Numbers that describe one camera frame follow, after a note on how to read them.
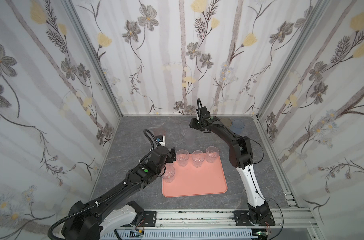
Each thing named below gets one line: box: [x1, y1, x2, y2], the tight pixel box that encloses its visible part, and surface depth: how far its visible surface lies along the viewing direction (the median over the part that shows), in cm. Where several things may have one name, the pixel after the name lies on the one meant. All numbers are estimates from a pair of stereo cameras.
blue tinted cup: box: [232, 119, 245, 136], surface depth 101 cm
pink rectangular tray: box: [162, 153, 228, 198], surface depth 91 cm
